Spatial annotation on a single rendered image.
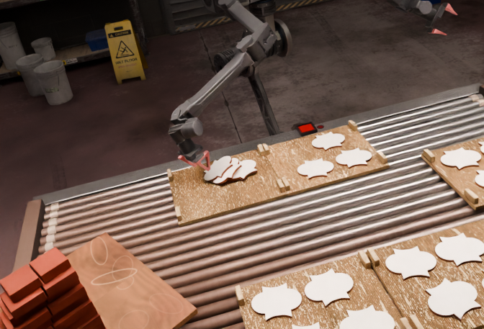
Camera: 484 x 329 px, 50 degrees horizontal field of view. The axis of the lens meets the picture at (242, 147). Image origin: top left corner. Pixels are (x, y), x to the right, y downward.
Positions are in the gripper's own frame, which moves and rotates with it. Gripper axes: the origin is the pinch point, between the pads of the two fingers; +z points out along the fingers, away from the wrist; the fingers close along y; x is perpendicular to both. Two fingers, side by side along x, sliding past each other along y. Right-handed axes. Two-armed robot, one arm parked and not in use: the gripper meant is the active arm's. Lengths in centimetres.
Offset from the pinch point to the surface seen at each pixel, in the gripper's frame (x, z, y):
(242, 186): -4.3, 11.7, -12.7
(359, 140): -53, 28, -28
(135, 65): -128, 45, 332
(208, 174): -1.0, 5.7, 1.6
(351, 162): -37, 25, -36
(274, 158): -24.8, 16.4, -9.1
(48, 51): -96, 2, 450
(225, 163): -8.6, 5.7, -1.9
